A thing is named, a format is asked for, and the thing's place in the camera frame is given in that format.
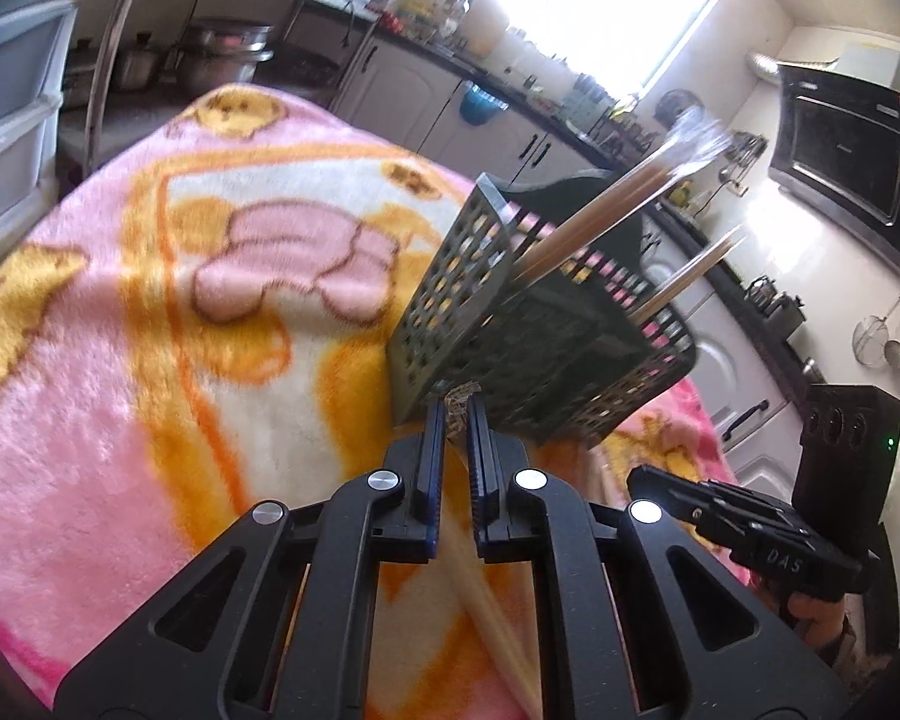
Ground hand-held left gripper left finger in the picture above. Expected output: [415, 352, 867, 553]
[52, 396, 447, 720]

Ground pink bear printed blanket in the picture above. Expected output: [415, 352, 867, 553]
[0, 82, 736, 720]

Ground metal skimmer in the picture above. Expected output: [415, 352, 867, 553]
[851, 274, 900, 368]

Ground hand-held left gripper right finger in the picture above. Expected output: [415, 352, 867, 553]
[466, 396, 852, 720]

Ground small wall fan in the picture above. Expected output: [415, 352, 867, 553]
[656, 88, 702, 125]

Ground metal shelf rack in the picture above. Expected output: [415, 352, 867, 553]
[60, 0, 391, 173]

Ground row of condiment bottles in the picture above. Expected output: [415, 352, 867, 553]
[607, 94, 650, 147]

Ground black range hood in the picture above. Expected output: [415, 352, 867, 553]
[766, 41, 900, 275]

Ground small steel pot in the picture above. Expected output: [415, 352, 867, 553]
[112, 31, 164, 89]

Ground knife holder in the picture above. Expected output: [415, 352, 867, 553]
[570, 73, 614, 117]

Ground beige cutting board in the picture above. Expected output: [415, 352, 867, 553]
[469, 7, 511, 57]

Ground dark kettle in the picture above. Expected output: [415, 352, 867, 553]
[746, 276, 807, 342]

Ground large steel pot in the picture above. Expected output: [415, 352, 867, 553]
[172, 19, 277, 91]

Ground person's right hand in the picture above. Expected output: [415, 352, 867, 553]
[786, 591, 860, 665]

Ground light blue storage drawer unit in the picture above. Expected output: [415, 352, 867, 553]
[0, 0, 80, 271]

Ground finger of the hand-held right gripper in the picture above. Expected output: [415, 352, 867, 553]
[627, 465, 790, 565]

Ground kitchen window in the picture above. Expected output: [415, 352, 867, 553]
[480, 0, 743, 91]

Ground dark green plastic utensil basket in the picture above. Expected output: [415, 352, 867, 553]
[386, 171, 698, 445]

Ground wooden chopsticks pair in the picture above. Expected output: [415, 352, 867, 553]
[510, 109, 732, 282]
[439, 381, 545, 720]
[630, 225, 751, 325]

